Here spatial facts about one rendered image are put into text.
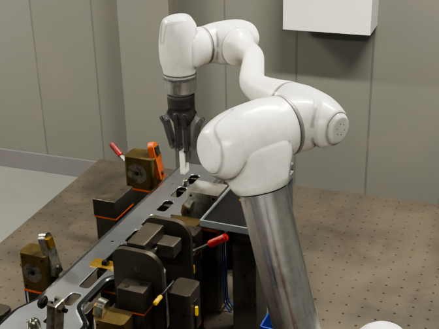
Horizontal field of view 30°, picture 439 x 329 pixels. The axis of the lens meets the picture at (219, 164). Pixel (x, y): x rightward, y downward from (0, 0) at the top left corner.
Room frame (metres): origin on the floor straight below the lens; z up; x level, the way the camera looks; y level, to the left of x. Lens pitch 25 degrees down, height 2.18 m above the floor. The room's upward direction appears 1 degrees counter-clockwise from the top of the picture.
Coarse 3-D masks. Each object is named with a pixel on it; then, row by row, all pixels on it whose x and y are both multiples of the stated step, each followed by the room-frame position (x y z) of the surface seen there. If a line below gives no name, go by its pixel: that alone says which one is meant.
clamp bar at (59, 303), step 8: (56, 296) 1.46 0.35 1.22; (40, 304) 1.44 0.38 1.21; (48, 304) 1.43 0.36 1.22; (56, 304) 1.43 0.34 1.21; (64, 304) 1.45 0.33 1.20; (48, 312) 1.43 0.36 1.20; (56, 312) 1.42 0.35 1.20; (64, 312) 1.43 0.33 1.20; (48, 320) 1.43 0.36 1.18; (56, 320) 1.43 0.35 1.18; (48, 328) 1.43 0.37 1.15; (56, 328) 1.43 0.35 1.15
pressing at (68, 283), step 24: (192, 168) 2.55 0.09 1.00; (168, 192) 2.37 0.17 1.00; (144, 216) 2.21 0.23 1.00; (168, 216) 2.21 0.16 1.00; (120, 240) 2.07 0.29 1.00; (48, 288) 1.83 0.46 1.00; (72, 288) 1.82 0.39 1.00; (96, 288) 1.81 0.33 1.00; (24, 312) 1.72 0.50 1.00; (72, 312) 1.71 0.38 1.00
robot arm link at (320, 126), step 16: (288, 96) 1.59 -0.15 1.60; (304, 96) 1.60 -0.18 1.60; (320, 96) 1.61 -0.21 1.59; (304, 112) 1.56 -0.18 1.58; (320, 112) 1.56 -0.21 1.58; (336, 112) 1.56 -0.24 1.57; (304, 128) 1.54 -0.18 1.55; (320, 128) 1.54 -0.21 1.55; (336, 128) 1.55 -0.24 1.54; (304, 144) 1.55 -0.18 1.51; (320, 144) 1.55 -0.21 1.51; (336, 144) 1.57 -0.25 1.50
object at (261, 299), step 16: (240, 240) 1.98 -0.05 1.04; (240, 256) 1.98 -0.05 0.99; (240, 272) 1.98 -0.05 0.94; (256, 272) 1.96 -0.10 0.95; (240, 288) 1.98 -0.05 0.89; (256, 288) 1.96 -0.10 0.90; (240, 304) 1.98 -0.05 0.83; (256, 304) 1.96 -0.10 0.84; (240, 320) 1.98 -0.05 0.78; (256, 320) 1.96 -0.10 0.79
